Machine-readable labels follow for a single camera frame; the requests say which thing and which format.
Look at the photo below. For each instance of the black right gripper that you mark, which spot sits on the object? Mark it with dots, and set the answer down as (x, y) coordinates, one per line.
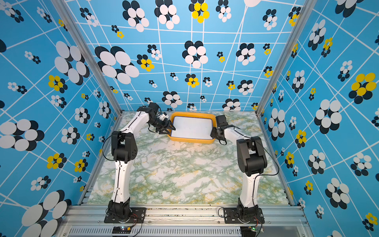
(212, 134)

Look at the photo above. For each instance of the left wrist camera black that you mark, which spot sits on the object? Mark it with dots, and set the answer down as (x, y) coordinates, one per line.
(155, 111)

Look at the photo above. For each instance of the right green circuit board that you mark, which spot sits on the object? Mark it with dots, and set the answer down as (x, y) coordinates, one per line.
(248, 231)

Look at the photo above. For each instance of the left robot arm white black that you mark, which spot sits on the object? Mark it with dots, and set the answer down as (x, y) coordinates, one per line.
(124, 150)

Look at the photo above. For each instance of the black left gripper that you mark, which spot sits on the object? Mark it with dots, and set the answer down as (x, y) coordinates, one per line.
(166, 125)

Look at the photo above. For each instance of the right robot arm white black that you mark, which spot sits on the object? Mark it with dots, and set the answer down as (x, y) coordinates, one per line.
(251, 161)

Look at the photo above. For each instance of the left green circuit board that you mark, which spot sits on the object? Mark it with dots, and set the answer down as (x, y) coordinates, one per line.
(121, 230)

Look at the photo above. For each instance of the green circuit board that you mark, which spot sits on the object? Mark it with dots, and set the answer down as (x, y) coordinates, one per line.
(248, 231)
(121, 230)

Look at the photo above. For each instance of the blue-framed whiteboard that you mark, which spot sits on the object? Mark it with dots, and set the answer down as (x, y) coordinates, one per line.
(192, 128)

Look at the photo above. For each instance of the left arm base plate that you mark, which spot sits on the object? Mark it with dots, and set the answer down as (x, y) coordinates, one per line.
(126, 215)

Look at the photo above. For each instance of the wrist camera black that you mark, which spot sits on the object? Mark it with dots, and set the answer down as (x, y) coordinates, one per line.
(221, 121)
(155, 111)

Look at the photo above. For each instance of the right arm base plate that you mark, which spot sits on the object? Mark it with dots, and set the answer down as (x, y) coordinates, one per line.
(240, 215)

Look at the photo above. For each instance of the yellow plastic storage box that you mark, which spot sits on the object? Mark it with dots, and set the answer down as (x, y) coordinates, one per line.
(194, 115)

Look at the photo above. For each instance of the aluminium front rail frame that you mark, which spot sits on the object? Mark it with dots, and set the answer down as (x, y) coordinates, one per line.
(185, 221)

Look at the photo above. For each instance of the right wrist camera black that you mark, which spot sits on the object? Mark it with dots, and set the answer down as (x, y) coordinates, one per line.
(221, 121)

